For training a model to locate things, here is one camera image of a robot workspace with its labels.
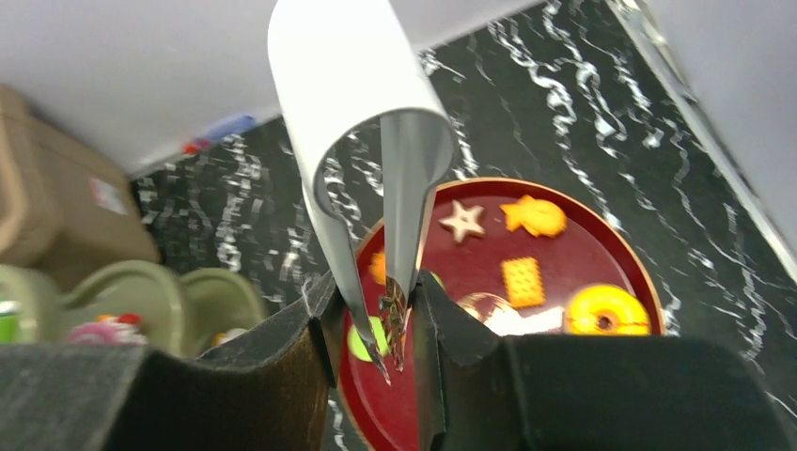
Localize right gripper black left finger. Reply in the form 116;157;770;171
1;273;339;450

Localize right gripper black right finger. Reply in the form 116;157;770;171
412;272;796;450

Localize red round lacquer tray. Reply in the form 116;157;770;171
339;178;664;450

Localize green three-tier serving stand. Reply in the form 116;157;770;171
1;260;269;358

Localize white plastic tongs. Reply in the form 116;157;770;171
268;1;459;375

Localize green macaron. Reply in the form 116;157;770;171
347;316;391;365

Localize square yellow cracker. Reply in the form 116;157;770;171
501;257;545;309

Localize yellow glazed donut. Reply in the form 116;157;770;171
563;285;652;335

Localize orange flower cookie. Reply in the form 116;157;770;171
368;250;386;286

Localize star shaped cookie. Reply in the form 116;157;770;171
438;200;485;244

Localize fish shaped yellow cookie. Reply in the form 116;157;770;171
500;195;568;238

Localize blue red marker pen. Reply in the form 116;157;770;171
182;115;257;155

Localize tan plastic toolbox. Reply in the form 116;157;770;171
1;86;160;290

